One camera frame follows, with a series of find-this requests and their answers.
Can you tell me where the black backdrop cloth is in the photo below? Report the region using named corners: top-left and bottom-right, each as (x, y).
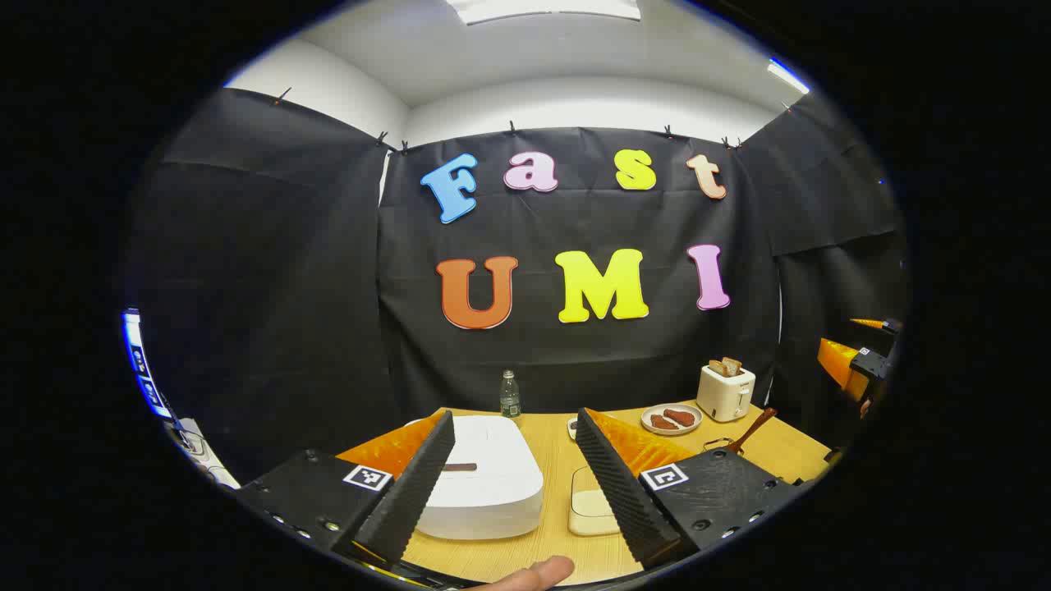
top-left (131, 86), bottom-right (908, 485)

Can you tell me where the large ceiling light panel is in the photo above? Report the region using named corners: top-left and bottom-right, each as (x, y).
top-left (447, 0), bottom-right (641, 25)

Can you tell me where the white round plate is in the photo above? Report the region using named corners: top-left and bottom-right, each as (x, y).
top-left (640, 404), bottom-right (704, 436)

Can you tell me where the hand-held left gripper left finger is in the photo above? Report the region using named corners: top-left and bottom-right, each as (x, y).
top-left (238, 410), bottom-right (457, 567)

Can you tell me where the brown wooden spoon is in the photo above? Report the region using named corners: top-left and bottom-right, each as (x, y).
top-left (727, 408), bottom-right (778, 456)

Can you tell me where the white toaster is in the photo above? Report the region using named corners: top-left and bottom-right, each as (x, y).
top-left (696, 363), bottom-right (756, 424)

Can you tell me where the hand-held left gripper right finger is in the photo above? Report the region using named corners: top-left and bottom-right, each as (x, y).
top-left (575, 408), bottom-right (801, 569)

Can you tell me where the lit screen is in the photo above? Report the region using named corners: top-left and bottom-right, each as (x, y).
top-left (123, 310), bottom-right (173, 419)

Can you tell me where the white rice cooker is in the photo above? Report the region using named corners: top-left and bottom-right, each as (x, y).
top-left (408, 415), bottom-right (544, 541)

